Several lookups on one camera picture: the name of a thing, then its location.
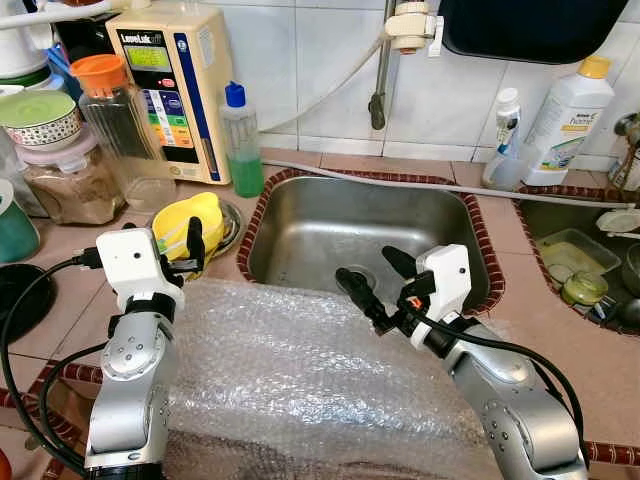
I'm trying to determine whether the bubble wrap sheet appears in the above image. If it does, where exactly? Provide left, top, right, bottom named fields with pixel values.
left=165, top=275, right=501, bottom=480

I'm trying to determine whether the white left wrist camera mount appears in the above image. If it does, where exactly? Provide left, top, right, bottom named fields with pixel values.
left=95, top=228, right=191, bottom=311

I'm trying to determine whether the dark plastic basin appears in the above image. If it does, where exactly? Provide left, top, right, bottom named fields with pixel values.
left=438, top=0, right=629, bottom=66

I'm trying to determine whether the cream water ioniser machine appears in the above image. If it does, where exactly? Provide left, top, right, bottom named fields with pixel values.
left=105, top=3, right=234, bottom=186

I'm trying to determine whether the chrome wall tap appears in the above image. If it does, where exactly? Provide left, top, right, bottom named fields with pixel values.
left=610, top=112, right=640, bottom=191

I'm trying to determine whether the teal mug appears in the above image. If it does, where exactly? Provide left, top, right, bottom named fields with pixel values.
left=0, top=180, right=41, bottom=264

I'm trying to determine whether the patterned bowl green lid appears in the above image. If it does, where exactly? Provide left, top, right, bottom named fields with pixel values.
left=0, top=88, right=83, bottom=151

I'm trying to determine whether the yellow plastic cup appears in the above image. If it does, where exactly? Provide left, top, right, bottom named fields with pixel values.
left=152, top=192, right=226, bottom=263

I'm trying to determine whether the blue plastic container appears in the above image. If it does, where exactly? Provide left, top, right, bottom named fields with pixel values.
left=50, top=45, right=83, bottom=101

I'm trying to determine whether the brown powder jar pink lid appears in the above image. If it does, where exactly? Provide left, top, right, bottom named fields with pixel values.
left=15, top=128, right=129, bottom=226

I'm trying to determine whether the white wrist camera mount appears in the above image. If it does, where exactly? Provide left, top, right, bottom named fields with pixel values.
left=405, top=243, right=473, bottom=349
left=95, top=228, right=191, bottom=311

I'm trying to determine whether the grey counter hose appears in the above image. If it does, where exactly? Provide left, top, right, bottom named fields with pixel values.
left=260, top=158, right=636, bottom=209

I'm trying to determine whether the curved white hose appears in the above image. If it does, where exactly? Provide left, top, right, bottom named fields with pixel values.
left=250, top=38, right=393, bottom=136

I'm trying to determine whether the clear jar orange lid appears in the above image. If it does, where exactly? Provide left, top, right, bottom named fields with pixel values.
left=70, top=53, right=179, bottom=211

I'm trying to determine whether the clear plastic food container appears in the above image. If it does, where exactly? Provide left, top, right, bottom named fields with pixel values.
left=538, top=228, right=621, bottom=286

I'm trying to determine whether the steel sink basin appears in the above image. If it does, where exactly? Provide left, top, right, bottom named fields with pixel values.
left=515, top=195, right=640, bottom=336
left=248, top=177, right=493, bottom=311

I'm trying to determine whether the black round lid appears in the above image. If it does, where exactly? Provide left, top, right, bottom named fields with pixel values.
left=0, top=263, right=58, bottom=346

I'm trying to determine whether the black cooking pot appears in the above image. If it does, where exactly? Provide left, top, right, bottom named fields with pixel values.
left=620, top=245, right=640, bottom=301

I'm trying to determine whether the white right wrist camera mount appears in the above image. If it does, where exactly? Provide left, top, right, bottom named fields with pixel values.
left=405, top=243, right=473, bottom=349

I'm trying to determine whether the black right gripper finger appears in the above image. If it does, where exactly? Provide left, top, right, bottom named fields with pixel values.
left=335, top=266, right=398, bottom=333
left=382, top=246, right=421, bottom=283

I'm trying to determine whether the white round lid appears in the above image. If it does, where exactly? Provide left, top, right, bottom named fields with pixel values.
left=595, top=208, right=640, bottom=236

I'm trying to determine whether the small green glass jar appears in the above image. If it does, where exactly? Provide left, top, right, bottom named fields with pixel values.
left=560, top=270, right=609, bottom=308

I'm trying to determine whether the chrome tap white filter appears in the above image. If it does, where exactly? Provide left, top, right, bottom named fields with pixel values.
left=366, top=0, right=446, bottom=132

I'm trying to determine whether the white detergent bottle yellow cap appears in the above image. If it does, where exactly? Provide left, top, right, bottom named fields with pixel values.
left=522, top=55, right=616, bottom=188

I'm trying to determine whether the small white spray bottle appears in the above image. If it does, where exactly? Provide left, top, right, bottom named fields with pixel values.
left=483, top=88, right=526, bottom=193

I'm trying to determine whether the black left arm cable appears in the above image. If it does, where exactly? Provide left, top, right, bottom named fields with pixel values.
left=0, top=255, right=106, bottom=476

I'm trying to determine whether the white kettle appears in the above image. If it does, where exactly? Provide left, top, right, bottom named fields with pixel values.
left=0, top=0, right=61, bottom=81

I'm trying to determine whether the steel bowl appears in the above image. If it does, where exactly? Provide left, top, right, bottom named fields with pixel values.
left=150, top=195, right=244, bottom=261

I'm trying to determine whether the green dish soap bottle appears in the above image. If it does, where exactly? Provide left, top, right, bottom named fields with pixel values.
left=220, top=82, right=266, bottom=198

